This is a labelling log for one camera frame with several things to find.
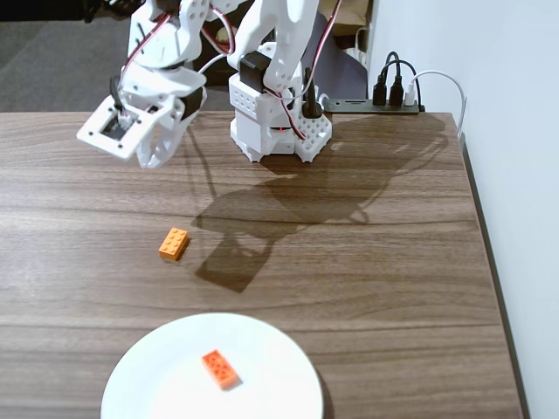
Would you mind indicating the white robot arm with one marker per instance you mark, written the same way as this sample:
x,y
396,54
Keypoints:
x,y
288,43

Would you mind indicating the round beige sticker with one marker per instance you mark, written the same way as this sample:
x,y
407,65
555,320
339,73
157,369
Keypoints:
x,y
223,37

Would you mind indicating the black robot power plug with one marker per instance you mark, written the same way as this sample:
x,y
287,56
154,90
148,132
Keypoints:
x,y
312,102

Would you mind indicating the dark grey power strip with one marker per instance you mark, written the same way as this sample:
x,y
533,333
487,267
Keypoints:
x,y
349,106

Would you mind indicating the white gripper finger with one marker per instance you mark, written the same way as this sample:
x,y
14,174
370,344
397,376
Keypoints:
x,y
168,139
143,155

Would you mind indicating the black cabinet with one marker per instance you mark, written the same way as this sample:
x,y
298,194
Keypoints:
x,y
215,78

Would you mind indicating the dark grey chair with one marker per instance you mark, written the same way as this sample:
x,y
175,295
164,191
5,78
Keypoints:
x,y
345,74

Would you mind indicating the orange lego block studs up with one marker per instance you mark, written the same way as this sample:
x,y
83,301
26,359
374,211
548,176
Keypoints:
x,y
174,244

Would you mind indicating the white round plate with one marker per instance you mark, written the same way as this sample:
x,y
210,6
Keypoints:
x,y
166,384

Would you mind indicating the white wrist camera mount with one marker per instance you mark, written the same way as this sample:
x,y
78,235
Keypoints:
x,y
131,139

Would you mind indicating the orange lego block upside down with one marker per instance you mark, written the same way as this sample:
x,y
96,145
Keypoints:
x,y
221,370

